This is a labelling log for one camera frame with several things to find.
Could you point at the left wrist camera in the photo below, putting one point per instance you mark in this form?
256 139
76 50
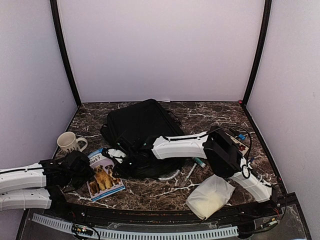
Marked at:
75 157

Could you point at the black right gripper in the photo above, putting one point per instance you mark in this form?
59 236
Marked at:
123 173

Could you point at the white glue stick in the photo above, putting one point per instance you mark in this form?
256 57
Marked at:
199 162

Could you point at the blue capped black marker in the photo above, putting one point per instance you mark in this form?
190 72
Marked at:
237 134

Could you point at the clear syringe pen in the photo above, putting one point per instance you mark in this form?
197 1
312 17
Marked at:
185 180

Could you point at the dog picture book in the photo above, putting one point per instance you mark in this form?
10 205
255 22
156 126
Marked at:
103 183

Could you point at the black left frame post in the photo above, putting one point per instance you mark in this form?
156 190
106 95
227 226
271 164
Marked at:
63 51

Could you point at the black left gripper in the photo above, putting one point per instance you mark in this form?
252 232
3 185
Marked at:
88 174

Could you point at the grey slotted cable duct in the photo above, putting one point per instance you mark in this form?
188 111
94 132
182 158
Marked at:
122 231

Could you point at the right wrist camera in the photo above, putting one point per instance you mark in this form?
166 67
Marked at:
114 154

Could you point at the black right frame post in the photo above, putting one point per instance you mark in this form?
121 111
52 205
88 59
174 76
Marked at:
258 52

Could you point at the black student backpack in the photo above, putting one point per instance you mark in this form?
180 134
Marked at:
129 127

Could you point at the white patterned mug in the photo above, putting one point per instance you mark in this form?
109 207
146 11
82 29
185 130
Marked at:
68 142

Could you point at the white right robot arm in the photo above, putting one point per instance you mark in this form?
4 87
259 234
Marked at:
157 155

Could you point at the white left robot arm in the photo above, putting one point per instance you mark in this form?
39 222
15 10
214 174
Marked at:
42 185

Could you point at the black frame post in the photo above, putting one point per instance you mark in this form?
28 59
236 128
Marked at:
63 51
258 52

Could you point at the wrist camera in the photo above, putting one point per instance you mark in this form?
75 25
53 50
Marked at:
75 157
114 154

